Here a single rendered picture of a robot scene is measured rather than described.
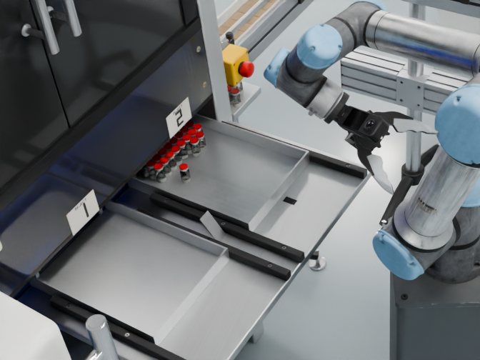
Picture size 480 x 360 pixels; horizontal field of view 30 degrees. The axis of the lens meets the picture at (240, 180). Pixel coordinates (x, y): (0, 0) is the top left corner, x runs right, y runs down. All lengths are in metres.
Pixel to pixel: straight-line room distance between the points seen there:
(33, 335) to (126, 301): 0.90
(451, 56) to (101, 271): 0.86
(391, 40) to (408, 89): 1.22
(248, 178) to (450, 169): 0.66
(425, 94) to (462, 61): 1.29
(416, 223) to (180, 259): 0.52
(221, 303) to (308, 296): 1.15
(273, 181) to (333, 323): 0.93
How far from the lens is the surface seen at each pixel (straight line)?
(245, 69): 2.19
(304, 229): 1.95
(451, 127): 1.45
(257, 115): 3.66
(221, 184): 2.07
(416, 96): 2.92
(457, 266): 1.94
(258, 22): 2.49
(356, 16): 1.75
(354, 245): 3.10
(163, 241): 1.97
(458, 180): 1.56
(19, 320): 1.00
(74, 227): 1.87
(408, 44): 1.67
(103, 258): 1.97
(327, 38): 1.67
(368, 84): 2.98
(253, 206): 2.01
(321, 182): 2.05
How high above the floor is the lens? 2.29
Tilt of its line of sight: 43 degrees down
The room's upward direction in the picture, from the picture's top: 9 degrees counter-clockwise
